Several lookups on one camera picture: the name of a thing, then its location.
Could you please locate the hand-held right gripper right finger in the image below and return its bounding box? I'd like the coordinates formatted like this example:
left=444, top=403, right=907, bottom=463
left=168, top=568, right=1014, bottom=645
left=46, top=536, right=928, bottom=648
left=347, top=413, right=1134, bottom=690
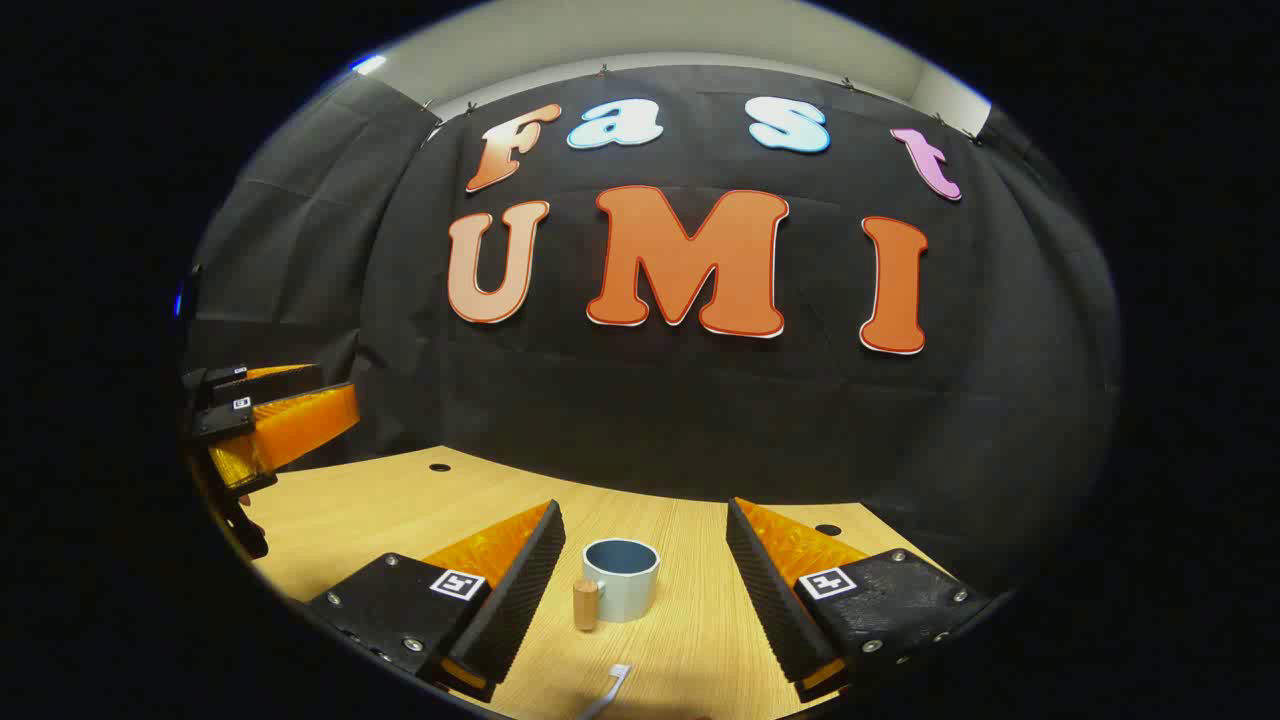
left=725, top=497, right=996, bottom=704

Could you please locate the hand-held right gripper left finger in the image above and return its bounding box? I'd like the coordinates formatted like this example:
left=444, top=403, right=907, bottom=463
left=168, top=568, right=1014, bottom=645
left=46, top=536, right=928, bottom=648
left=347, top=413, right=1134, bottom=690
left=300, top=498, right=567, bottom=704

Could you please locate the pale blue cup wooden handle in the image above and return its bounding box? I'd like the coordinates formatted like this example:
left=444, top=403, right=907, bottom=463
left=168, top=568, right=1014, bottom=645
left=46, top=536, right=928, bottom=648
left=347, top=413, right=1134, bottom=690
left=572, top=538, right=662, bottom=633

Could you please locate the pale blue toothbrush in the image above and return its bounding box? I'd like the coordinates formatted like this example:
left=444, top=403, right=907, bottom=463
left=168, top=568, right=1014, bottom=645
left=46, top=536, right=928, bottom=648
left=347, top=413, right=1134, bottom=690
left=580, top=663, right=633, bottom=720

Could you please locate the wooden desktop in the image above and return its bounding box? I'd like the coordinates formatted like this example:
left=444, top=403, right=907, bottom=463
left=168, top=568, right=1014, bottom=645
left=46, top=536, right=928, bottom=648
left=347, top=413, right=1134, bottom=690
left=235, top=445, right=961, bottom=720

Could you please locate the black backdrop cloth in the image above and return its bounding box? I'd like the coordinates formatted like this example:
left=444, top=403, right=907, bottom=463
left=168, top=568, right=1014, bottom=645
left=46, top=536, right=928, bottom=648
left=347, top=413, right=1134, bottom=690
left=180, top=65, right=1121, bottom=601

